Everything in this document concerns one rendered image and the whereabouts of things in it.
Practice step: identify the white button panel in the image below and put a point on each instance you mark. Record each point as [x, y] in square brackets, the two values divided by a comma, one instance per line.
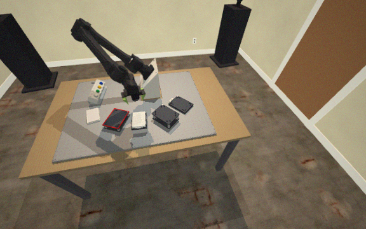
[97, 92]

